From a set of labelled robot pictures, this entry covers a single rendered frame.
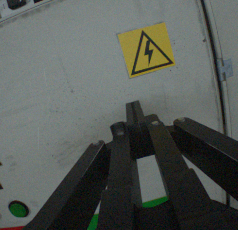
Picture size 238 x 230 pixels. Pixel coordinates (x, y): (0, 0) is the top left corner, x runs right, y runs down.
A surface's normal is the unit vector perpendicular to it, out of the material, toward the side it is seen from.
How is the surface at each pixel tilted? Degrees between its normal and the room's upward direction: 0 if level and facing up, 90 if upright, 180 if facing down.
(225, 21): 90
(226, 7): 90
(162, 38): 90
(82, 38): 90
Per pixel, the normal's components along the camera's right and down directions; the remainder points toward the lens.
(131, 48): 0.04, 0.26
